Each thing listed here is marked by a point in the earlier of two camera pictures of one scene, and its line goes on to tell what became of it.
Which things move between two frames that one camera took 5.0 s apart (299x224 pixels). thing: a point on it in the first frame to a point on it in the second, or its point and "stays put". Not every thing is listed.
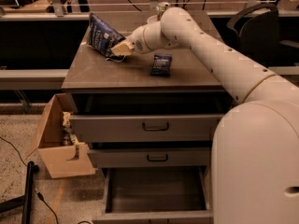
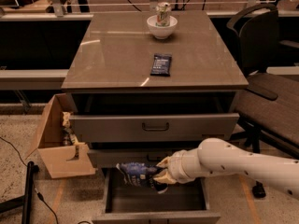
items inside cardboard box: [68, 135] stays put
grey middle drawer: [151, 157] stays put
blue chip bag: [102, 38] to [137, 174]
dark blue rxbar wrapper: [162, 65] stays put
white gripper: [137, 42] to [176, 167]
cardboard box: [49, 144] stays put
